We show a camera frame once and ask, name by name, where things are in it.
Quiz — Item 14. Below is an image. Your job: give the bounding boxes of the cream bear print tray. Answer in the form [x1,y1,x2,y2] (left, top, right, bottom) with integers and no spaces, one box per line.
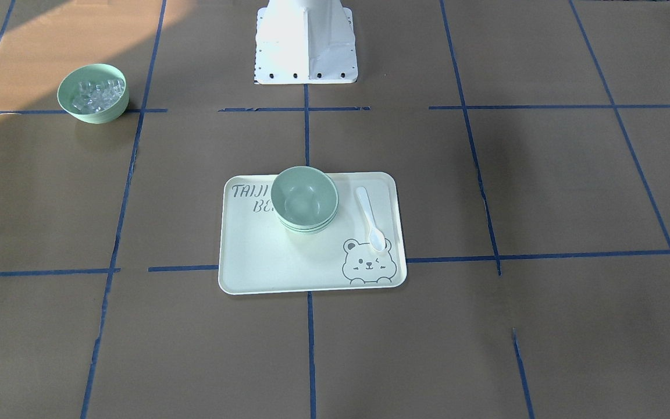
[218,172,407,294]

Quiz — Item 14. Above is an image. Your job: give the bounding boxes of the clear ice cubes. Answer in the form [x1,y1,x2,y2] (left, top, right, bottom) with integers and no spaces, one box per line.
[71,79,126,114]

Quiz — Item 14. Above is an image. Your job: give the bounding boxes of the green bowl on tray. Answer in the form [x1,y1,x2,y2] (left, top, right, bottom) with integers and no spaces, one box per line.
[277,217,335,235]

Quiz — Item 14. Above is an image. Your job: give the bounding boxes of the white plastic spoon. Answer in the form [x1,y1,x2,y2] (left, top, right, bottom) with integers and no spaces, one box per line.
[355,186,387,253]

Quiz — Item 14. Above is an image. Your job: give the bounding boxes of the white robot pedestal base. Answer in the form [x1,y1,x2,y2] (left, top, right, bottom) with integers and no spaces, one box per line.
[254,1,359,85]

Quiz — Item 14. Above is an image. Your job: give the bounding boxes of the green bowl with ice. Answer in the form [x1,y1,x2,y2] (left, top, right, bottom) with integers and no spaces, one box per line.
[56,63,130,125]

